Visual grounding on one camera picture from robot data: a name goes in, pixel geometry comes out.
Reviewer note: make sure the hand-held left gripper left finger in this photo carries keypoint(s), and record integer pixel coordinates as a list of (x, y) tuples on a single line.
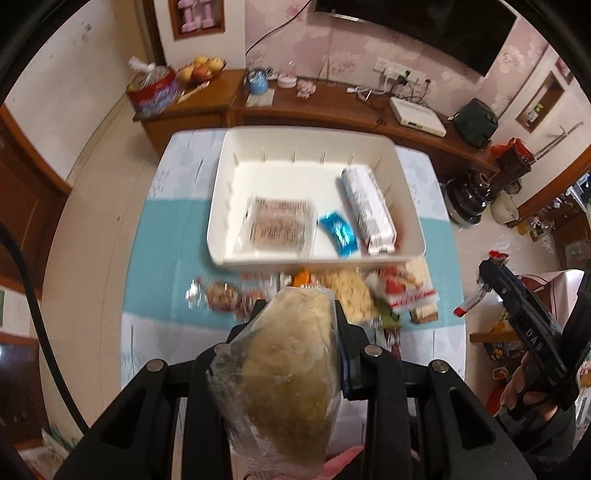
[(242, 330)]

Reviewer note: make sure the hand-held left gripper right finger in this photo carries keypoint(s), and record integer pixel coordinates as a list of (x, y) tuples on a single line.
[(347, 369)]

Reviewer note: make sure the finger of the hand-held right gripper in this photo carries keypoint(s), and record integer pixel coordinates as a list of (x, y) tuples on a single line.
[(501, 288)]

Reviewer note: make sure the red-edged snack packet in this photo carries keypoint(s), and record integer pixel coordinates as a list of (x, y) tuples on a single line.
[(468, 304)]

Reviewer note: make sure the rice cracker clear packet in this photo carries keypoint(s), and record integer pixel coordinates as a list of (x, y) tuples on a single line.
[(286, 369), (348, 290)]

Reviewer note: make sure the brown wafer packet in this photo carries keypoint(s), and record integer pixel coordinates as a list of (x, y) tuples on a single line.
[(425, 295)]

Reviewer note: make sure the orange cracker clear packet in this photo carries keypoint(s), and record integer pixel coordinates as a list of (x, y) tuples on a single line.
[(277, 226)]

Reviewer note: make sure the small blue candy packet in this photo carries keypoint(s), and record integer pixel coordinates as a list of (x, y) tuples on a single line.
[(339, 230)]

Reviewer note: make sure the white plastic storage box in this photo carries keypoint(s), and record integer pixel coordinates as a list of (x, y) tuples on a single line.
[(268, 180)]

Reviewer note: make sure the white biscuit roll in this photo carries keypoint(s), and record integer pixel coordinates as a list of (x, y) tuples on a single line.
[(369, 207)]

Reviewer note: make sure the person's right forearm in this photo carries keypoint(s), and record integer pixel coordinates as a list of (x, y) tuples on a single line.
[(558, 447)]

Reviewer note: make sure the person's right hand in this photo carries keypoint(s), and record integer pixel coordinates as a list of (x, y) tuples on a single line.
[(515, 394)]

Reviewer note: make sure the dark red snack packet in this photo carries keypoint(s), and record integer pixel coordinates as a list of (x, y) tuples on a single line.
[(251, 300)]

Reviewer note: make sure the nut candy clear packet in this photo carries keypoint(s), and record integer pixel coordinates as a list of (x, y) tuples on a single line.
[(217, 295)]

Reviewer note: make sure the green pastry packet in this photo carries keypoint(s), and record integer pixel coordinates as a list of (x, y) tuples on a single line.
[(388, 318)]

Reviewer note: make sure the orange white stick packet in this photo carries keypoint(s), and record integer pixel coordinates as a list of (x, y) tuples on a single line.
[(300, 277)]

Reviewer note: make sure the white bucket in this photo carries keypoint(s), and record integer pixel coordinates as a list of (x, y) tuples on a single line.
[(505, 210)]

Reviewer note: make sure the red white clear snack packet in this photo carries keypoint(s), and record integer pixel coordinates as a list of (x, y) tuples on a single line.
[(401, 295)]

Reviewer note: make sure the pink garment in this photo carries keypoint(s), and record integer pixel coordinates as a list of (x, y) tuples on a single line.
[(341, 461)]

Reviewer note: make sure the teal white printed tablecloth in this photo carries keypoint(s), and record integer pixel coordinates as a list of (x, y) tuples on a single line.
[(161, 277)]

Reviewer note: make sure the dark tall basket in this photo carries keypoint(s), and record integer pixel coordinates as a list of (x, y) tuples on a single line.
[(515, 166)]

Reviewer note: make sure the red shopping bag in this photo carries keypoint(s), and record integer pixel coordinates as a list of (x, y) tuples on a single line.
[(505, 146)]

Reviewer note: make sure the white set-top box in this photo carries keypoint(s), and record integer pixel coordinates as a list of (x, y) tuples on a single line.
[(418, 115)]

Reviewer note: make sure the long wooden cabinet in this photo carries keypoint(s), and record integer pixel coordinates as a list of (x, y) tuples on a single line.
[(323, 110)]

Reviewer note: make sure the blue cup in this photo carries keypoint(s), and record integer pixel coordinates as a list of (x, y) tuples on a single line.
[(257, 83)]

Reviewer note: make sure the red printed bag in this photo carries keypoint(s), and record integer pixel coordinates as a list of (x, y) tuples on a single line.
[(154, 97)]

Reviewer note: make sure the brown wooden door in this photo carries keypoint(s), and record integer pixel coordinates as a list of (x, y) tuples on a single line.
[(23, 194)]

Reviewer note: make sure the fruit bowl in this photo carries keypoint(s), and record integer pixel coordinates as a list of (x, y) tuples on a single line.
[(201, 69)]

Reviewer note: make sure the clear plastic bag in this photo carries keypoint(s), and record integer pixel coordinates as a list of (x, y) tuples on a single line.
[(145, 69)]

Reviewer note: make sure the pink dumbbell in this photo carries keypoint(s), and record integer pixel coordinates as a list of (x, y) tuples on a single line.
[(206, 11), (187, 14)]

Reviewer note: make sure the white wall socket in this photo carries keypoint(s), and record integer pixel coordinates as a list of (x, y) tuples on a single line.
[(392, 69)]

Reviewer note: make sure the black wall television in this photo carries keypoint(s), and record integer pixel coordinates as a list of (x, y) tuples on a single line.
[(415, 27)]

